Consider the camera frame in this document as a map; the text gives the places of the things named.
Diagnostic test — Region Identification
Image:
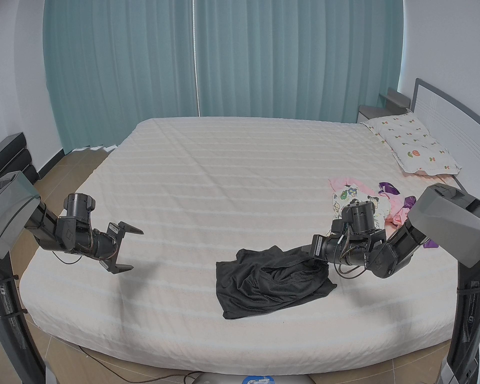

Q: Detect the blue-green curtain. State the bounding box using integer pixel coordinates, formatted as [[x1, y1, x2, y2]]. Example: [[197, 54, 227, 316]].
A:
[[193, 0, 404, 124], [43, 0, 199, 154]]

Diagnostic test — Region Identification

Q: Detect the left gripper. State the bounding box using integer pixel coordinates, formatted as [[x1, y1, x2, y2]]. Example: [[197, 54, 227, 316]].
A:
[[92, 222, 144, 275]]

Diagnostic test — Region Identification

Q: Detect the purple garment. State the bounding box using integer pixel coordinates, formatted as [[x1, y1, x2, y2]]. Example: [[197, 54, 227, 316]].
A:
[[378, 182, 439, 249]]

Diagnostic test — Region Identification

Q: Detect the grey bedside table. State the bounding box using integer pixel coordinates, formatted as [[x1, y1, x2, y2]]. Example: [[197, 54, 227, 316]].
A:
[[357, 88, 411, 124]]

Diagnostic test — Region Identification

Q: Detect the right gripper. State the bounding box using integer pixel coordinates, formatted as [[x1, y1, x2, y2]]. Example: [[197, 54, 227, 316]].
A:
[[311, 235, 351, 267]]

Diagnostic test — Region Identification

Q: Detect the black T-shirt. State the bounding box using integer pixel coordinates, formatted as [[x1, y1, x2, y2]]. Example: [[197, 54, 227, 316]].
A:
[[215, 245, 337, 320]]

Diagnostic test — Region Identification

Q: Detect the white printed garment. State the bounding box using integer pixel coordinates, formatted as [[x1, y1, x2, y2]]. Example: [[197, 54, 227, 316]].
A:
[[331, 184, 391, 229]]

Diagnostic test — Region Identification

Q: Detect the white printed pillow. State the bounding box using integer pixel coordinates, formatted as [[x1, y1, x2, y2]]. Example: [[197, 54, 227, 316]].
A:
[[361, 112, 463, 176]]

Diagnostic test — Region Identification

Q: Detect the bed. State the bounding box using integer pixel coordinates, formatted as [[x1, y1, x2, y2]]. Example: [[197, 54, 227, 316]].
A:
[[19, 78, 480, 376]]

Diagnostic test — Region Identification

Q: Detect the black chest of drawers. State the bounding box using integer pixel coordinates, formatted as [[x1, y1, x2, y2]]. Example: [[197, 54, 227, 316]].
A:
[[0, 132, 38, 184]]

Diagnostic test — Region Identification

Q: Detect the pink garment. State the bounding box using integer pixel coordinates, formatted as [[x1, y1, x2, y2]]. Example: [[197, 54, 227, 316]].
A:
[[329, 176, 409, 226]]

